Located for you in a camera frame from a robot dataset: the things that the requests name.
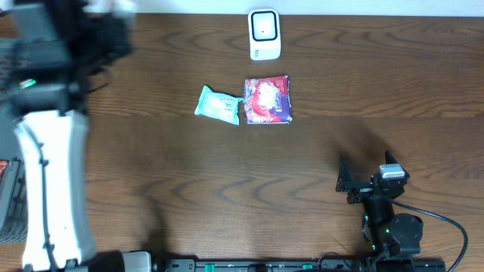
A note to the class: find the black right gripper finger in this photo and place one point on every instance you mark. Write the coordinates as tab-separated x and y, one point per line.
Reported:
344	180
389	158

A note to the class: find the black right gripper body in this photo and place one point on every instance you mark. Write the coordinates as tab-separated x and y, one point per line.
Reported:
361	191

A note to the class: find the red purple pad packet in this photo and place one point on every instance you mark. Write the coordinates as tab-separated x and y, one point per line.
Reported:
267	100

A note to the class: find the teal wet wipes packet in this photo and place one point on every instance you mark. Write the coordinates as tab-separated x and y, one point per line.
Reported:
219	106

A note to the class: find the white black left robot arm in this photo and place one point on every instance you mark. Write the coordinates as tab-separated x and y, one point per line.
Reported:
59	46

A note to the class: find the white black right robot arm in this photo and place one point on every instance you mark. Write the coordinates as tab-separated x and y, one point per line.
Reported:
393	235

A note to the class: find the grey plastic mesh basket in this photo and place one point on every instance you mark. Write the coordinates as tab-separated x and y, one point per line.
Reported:
13	191

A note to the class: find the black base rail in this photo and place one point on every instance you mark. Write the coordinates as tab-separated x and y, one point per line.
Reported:
327	264

